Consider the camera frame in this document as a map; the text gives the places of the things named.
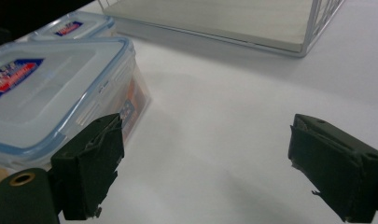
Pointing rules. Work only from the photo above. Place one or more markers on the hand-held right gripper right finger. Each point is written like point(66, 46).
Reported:
point(336, 174)

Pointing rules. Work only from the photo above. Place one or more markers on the large clear plastic food container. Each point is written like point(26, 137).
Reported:
point(49, 93)

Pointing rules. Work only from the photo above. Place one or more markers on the small clear plastic food container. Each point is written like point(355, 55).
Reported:
point(81, 26)

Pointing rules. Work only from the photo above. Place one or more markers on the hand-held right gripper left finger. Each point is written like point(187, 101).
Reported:
point(88, 161)

